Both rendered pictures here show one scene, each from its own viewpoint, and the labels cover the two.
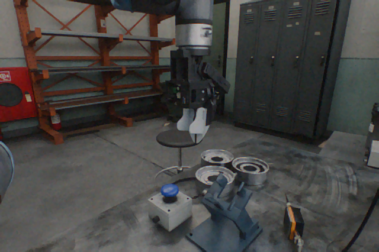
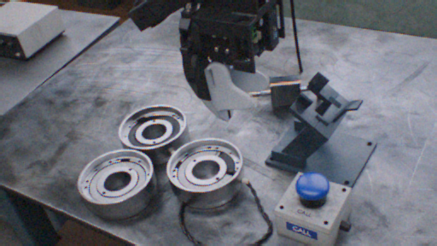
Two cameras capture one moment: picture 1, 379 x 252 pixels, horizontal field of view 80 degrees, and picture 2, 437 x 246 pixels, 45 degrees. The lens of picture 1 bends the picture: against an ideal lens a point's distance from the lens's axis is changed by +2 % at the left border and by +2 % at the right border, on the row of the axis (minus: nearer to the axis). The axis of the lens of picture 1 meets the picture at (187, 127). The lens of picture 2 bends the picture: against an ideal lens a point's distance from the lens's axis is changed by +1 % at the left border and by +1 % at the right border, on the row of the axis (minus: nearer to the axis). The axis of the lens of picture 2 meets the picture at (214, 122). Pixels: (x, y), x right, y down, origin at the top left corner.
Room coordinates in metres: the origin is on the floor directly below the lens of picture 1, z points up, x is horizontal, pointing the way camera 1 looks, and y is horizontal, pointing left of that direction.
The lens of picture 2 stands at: (0.57, 0.46, 1.33)
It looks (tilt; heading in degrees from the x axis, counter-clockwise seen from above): 38 degrees down; 265
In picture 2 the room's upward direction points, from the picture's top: 11 degrees counter-clockwise
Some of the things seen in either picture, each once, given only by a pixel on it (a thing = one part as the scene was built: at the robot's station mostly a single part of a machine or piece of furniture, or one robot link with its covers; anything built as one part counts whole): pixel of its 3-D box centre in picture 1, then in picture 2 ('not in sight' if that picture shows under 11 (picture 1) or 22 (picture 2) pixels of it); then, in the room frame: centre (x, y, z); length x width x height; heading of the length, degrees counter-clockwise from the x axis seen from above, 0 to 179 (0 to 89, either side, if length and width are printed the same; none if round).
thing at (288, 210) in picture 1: (290, 222); (285, 93); (0.38, -0.21, 0.82); 0.05 x 0.02 x 0.04; 166
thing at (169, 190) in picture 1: (169, 197); (312, 196); (0.43, 0.04, 0.85); 0.04 x 0.04 x 0.05
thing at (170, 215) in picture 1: (168, 207); (317, 212); (0.43, 0.04, 0.82); 0.08 x 0.07 x 0.05; 136
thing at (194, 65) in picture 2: not in sight; (201, 61); (0.53, -0.01, 1.04); 0.05 x 0.02 x 0.09; 48
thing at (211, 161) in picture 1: (217, 161); (119, 185); (0.67, -0.10, 0.82); 0.10 x 0.10 x 0.04
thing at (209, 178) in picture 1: (214, 181); (206, 173); (0.54, -0.07, 0.82); 0.10 x 0.10 x 0.04
